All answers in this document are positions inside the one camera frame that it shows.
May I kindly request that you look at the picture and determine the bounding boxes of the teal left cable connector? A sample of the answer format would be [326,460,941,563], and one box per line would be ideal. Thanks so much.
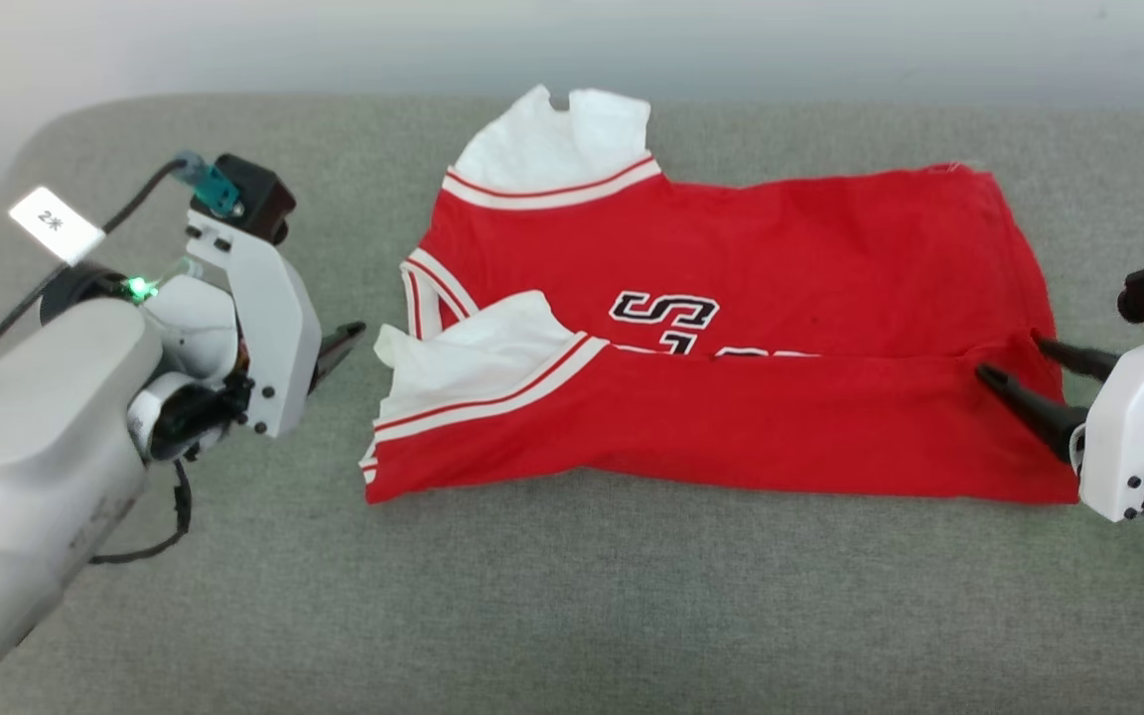
[175,151,240,217]

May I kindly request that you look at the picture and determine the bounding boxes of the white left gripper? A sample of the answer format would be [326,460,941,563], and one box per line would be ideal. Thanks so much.
[185,209,367,440]

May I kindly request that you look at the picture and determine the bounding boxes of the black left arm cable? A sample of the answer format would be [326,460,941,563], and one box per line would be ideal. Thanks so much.
[0,159,194,565]

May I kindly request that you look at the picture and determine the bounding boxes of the red and white jersey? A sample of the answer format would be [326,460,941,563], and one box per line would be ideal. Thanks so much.
[360,85,1081,505]

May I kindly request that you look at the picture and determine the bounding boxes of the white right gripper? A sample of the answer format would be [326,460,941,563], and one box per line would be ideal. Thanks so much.
[975,328,1144,523]

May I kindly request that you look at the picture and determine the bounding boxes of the white left cable label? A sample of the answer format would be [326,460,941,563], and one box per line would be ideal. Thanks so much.
[9,186,106,266]

